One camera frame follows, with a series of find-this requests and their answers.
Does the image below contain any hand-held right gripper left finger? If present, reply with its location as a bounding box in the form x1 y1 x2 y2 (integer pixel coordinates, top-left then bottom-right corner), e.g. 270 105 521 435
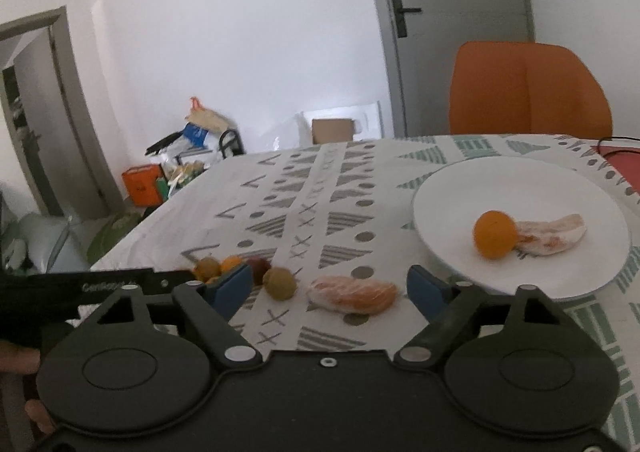
95 262 263 365

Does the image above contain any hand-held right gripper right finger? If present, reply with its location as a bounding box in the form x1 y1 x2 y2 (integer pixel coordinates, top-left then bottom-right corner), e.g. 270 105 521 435
394 265 556 365

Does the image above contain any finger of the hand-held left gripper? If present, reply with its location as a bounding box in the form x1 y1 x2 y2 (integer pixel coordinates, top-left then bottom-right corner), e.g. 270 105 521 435
150 269 200 297

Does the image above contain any brown longan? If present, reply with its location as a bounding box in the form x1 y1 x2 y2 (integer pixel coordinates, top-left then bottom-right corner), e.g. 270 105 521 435
193 257 222 283
262 267 299 302

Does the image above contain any dark red round fruit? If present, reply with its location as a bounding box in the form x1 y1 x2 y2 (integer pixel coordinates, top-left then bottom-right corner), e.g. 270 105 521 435
247 257 272 284

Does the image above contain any peeled pomelo segment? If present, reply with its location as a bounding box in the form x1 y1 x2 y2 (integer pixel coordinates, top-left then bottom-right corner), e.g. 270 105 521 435
514 213 588 257
306 275 401 315

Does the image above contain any white round plate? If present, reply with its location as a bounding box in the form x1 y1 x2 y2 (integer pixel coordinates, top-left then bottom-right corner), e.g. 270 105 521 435
412 155 631 303

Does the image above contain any person's left hand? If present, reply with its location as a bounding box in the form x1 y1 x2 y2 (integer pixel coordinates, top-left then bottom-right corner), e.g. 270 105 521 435
0 338 57 435

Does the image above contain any pale blue pillow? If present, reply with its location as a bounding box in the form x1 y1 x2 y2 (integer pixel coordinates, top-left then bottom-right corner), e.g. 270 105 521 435
0 212 92 274

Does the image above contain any green cushion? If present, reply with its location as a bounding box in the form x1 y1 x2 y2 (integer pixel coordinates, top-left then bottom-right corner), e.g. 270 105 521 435
87 211 143 264

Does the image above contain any round orange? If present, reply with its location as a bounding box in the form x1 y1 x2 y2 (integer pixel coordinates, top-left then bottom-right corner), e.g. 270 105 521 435
473 210 521 260

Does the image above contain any orange box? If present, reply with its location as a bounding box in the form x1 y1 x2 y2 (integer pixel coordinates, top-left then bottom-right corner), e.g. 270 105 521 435
121 165 167 207

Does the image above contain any pack of snacks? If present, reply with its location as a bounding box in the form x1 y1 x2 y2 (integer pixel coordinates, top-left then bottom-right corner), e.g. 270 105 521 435
165 159 207 194

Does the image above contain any patterned white tablecloth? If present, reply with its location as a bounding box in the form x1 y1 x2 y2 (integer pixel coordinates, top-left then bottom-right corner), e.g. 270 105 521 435
90 133 640 452

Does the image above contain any black folded umbrella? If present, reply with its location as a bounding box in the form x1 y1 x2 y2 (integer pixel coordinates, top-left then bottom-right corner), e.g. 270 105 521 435
145 131 184 156

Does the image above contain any blue and white bag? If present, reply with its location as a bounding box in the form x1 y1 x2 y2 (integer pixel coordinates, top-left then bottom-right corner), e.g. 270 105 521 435
182 122 212 149

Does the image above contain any clear plastic bag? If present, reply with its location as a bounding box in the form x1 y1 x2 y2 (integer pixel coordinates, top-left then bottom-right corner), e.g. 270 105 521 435
272 112 314 150

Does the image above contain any brown paper bag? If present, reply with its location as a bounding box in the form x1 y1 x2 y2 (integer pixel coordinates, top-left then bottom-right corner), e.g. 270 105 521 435
185 96 229 134

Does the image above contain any white foam board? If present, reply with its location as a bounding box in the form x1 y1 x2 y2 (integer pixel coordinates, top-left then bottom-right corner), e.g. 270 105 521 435
295 101 383 140

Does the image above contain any brown cardboard box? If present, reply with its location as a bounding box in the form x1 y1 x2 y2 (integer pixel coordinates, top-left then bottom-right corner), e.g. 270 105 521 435
311 118 355 145

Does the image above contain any orange chair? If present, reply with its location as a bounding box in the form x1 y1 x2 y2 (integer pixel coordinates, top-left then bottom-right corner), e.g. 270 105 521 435
448 41 613 139

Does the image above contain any red printed mat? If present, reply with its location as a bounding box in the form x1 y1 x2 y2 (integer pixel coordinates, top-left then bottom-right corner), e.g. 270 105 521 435
592 142 640 203

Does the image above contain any grey door frame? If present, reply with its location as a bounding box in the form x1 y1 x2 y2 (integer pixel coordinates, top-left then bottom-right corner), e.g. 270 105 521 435
0 6 124 219

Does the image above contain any black door handle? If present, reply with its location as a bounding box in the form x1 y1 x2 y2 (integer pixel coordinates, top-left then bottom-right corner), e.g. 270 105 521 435
391 0 422 38

